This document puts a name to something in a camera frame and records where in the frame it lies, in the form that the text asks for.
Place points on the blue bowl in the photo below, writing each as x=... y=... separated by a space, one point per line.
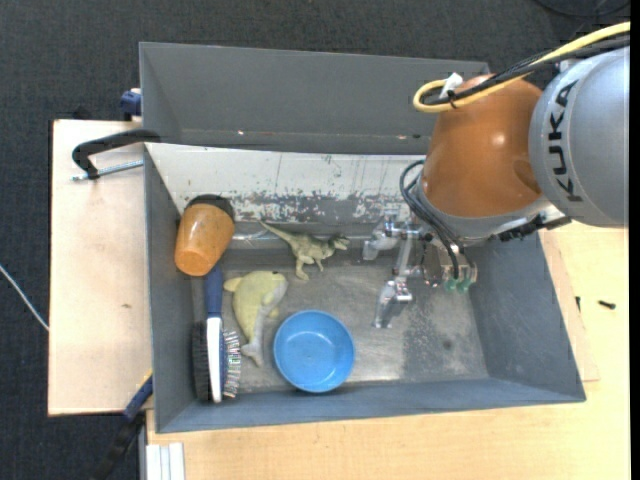
x=314 y=350

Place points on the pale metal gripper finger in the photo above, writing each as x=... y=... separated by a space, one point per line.
x=390 y=300
x=380 y=247

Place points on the pale yellow plush whale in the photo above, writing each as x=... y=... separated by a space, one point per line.
x=255 y=300

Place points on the small black screw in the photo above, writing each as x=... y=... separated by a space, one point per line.
x=607 y=305

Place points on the blue and white brush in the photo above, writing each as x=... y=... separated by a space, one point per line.
x=215 y=353

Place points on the grey metal bin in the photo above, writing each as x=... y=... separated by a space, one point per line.
x=350 y=93

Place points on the green toy dinosaur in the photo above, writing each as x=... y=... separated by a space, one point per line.
x=311 y=250

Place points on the orange plastic cup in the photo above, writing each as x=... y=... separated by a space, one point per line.
x=204 y=243

